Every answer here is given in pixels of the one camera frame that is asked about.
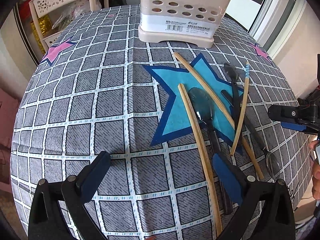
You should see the dark translucent plastic spoon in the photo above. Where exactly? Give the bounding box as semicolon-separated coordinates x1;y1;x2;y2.
221;63;240;131

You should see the dark spoon under chopsticks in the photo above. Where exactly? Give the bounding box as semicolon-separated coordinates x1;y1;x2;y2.
188;87;233;215

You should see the grey checked star tablecloth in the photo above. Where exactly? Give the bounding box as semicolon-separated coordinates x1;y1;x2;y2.
10;5;312;239

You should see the person's right hand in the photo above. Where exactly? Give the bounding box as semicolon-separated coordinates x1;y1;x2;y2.
309;140;320;200

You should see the bamboo chopstick across star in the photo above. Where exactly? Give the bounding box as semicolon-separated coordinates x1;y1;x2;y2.
173;51;265;181

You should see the blue-dotted bamboo chopstick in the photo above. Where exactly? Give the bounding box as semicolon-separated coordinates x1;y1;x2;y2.
230;61;250;156

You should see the bamboo chopstick left upright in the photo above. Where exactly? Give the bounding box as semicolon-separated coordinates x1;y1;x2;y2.
178;83;222;236

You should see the beige plastic utensil holder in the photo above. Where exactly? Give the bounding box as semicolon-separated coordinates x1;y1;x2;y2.
138;0;231;48

